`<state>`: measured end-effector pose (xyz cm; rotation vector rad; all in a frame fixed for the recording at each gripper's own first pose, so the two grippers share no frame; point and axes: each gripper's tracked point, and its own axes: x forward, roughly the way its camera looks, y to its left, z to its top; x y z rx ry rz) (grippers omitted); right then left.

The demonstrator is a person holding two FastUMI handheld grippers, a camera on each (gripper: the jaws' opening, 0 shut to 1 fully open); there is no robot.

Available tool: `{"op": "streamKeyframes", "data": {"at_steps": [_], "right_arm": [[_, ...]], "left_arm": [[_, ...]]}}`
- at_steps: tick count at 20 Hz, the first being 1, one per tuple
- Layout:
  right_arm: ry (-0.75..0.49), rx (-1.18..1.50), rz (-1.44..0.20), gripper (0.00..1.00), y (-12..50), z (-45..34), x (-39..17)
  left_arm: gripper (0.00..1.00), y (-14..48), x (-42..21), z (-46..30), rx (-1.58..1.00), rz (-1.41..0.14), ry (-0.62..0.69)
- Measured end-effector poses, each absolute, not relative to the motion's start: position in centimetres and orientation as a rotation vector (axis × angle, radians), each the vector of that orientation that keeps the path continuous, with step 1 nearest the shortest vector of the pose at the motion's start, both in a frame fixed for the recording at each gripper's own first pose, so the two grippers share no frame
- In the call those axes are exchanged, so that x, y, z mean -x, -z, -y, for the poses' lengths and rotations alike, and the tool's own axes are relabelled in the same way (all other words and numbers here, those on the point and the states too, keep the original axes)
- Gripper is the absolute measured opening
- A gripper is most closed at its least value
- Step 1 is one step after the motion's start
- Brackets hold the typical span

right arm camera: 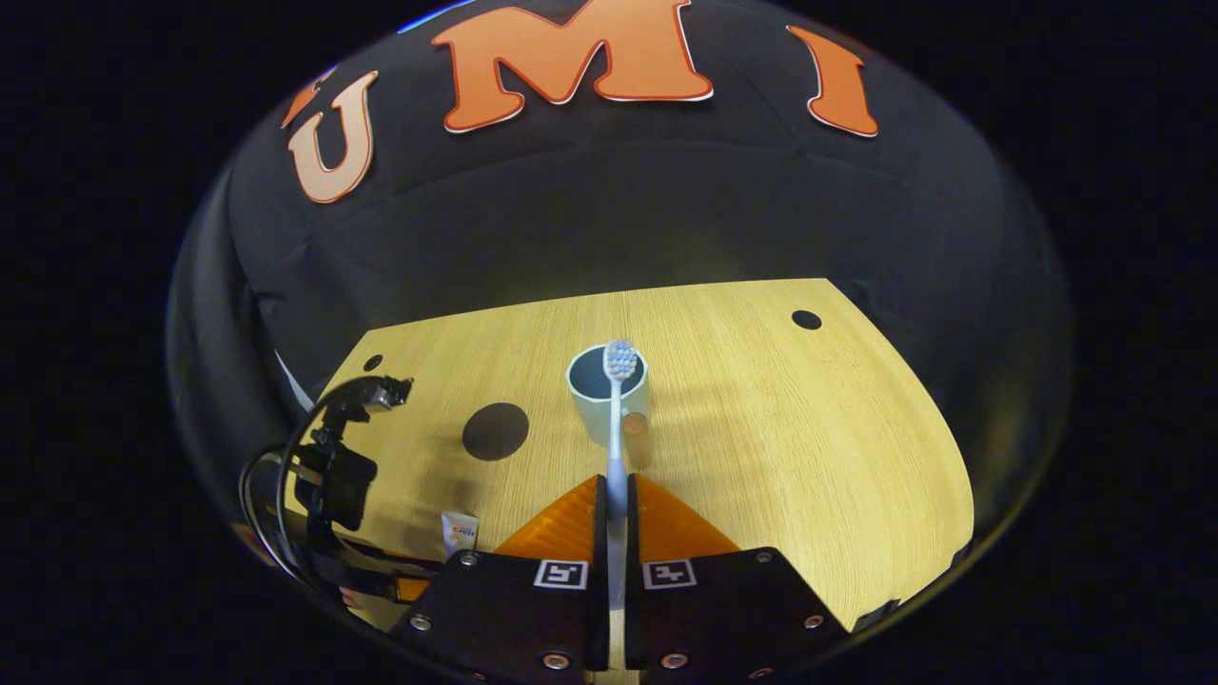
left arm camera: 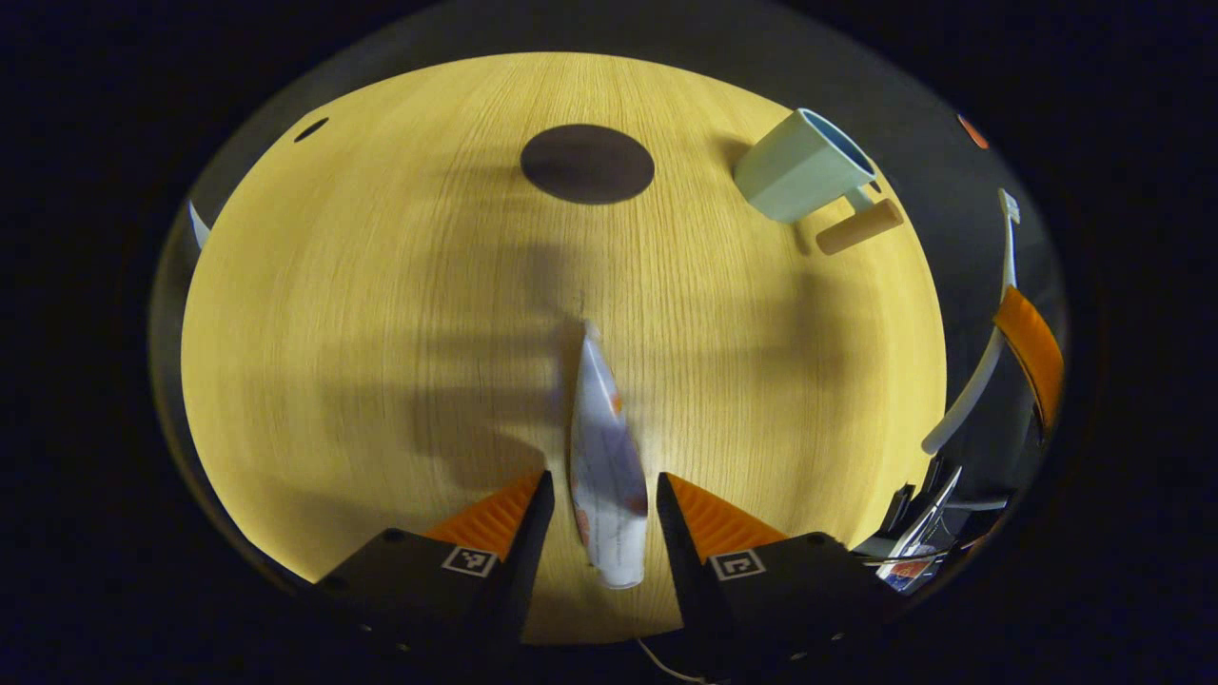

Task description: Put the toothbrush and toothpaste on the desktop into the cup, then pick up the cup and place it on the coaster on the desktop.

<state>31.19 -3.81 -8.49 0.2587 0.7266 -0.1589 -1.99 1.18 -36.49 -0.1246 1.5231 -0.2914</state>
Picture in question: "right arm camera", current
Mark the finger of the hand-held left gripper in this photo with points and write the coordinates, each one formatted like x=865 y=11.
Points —
x=400 y=563

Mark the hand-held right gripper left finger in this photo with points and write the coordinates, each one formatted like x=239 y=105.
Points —
x=599 y=618

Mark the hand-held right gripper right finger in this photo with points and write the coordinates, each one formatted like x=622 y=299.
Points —
x=636 y=628

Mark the dark round coaster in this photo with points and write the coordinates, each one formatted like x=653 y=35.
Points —
x=495 y=431

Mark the pale blue cup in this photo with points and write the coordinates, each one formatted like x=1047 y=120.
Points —
x=588 y=409

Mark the wooden desktop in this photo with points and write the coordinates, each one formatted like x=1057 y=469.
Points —
x=761 y=457

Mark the white toothpaste tube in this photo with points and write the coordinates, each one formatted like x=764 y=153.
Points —
x=460 y=533

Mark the pale blue toothbrush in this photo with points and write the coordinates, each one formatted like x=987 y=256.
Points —
x=616 y=447

